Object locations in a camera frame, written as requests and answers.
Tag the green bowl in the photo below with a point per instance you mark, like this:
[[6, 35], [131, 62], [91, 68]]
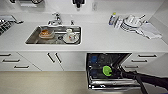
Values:
[[106, 70]]

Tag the stainless steel dishwasher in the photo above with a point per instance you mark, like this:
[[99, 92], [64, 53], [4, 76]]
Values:
[[113, 86]]

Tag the white base cabinet door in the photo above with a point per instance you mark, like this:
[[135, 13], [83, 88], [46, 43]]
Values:
[[73, 61], [36, 61]]

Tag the small white bottle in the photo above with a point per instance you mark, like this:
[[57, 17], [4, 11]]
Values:
[[117, 24]]

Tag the stack of white plates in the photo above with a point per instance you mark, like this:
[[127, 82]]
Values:
[[131, 24]]

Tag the dish soap bottle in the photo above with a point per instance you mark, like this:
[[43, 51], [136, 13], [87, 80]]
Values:
[[112, 20]]

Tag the white towel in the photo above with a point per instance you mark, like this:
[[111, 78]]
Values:
[[150, 31]]

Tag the white mug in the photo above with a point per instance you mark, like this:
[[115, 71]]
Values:
[[70, 36]]

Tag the small chrome sink pump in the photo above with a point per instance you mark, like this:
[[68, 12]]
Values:
[[72, 22]]

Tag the brown bowl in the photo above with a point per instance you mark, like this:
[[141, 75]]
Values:
[[46, 33]]

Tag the chrome faucet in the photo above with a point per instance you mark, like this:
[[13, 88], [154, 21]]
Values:
[[55, 19]]

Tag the stainless steel sink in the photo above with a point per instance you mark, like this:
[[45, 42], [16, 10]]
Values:
[[33, 40]]

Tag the small grey dish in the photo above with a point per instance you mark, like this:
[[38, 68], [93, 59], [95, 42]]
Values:
[[18, 22]]

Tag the white dish rack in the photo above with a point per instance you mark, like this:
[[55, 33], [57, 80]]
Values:
[[5, 26]]

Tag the black wall soap dispenser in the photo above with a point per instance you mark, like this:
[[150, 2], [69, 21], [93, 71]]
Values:
[[78, 3]]

